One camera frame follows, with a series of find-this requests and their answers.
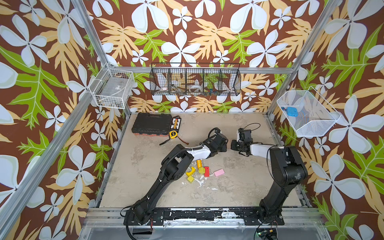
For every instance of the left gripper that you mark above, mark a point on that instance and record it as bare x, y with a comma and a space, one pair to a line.
225, 149

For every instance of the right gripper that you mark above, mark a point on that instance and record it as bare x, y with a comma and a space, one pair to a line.
235, 144

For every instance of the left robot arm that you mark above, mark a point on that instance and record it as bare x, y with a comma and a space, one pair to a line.
173, 167

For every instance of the red wood block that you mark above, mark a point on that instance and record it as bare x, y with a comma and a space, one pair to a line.
207, 172

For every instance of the pink wood block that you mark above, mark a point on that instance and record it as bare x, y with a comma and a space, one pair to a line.
219, 173

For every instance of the yellow-green cube block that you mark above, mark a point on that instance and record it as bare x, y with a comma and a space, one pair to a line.
202, 170

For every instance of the yellow arch block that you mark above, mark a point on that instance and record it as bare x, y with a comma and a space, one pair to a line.
191, 171

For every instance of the yellow cube block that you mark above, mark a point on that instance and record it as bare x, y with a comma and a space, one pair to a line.
190, 179

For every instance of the yellow tape measure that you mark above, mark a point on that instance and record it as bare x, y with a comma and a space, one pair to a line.
173, 134

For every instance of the black tool case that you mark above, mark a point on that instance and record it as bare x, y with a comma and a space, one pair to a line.
152, 124

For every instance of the blue object in basket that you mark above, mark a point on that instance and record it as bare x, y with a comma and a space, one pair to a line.
291, 112

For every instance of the white mesh basket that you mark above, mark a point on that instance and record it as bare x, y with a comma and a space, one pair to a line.
316, 115

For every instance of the electronics board with led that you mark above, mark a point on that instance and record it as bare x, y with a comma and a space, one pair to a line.
269, 234

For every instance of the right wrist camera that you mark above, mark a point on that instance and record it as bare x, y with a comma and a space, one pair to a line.
245, 136

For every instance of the black wire basket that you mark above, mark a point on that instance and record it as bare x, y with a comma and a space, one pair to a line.
208, 79

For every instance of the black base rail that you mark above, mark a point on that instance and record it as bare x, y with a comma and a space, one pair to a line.
250, 215

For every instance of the white wire basket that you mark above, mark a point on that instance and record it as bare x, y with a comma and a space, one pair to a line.
112, 87

